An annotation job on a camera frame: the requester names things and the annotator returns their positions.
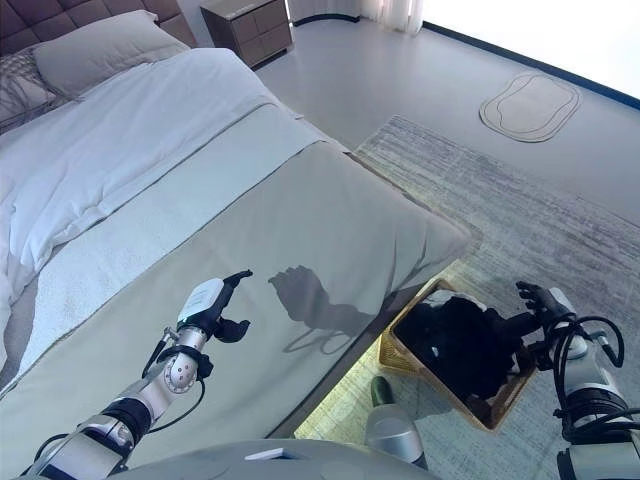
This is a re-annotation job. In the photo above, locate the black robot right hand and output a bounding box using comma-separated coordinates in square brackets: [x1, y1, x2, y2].
[499, 280, 577, 346]

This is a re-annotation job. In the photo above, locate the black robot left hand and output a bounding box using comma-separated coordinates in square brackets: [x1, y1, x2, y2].
[177, 268, 254, 346]

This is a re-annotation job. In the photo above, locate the beige garment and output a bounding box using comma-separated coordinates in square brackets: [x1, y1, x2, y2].
[423, 288, 489, 314]

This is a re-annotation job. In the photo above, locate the black garment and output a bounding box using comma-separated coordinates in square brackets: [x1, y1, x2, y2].
[394, 294, 536, 401]

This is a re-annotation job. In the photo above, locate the bed with beige cover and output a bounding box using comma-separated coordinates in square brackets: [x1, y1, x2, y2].
[0, 10, 484, 480]

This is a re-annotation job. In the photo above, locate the woven wicker basket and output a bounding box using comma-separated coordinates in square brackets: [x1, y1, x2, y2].
[378, 278, 539, 432]

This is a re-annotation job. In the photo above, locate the grey striped rug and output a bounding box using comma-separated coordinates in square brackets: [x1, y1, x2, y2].
[294, 114, 640, 480]

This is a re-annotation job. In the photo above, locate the grey robot torso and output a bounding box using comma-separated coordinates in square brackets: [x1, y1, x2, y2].
[114, 438, 416, 480]

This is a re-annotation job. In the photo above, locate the white duvet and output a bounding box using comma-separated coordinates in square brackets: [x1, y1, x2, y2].
[0, 47, 301, 306]

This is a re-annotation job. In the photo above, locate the dark robot right foot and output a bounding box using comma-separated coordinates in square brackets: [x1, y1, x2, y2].
[370, 375, 396, 409]

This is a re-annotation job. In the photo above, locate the small oval floor mat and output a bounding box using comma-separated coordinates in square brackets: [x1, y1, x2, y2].
[478, 70, 581, 144]

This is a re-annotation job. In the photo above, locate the silver robot right leg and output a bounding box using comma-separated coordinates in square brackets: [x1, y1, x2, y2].
[364, 403, 427, 470]

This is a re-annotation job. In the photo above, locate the plain beige pillow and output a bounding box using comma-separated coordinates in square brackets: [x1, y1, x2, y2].
[32, 10, 191, 99]

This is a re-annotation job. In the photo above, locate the brown wooden nightstand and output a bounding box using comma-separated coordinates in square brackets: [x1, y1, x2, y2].
[199, 0, 293, 70]

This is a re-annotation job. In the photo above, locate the patterned grey pillow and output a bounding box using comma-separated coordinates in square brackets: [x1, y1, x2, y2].
[0, 49, 64, 134]

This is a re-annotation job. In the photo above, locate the brown padded headboard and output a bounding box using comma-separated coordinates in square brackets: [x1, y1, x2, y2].
[0, 0, 199, 59]

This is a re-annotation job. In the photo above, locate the white curtain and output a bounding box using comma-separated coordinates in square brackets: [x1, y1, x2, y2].
[284, 0, 426, 36]

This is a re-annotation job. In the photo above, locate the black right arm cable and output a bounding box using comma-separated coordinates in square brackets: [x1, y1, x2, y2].
[537, 314, 626, 401]

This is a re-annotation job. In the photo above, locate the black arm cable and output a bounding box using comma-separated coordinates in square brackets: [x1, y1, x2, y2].
[142, 327, 206, 434]
[537, 314, 626, 401]

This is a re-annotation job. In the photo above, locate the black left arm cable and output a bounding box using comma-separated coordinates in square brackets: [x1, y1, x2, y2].
[142, 327, 206, 434]

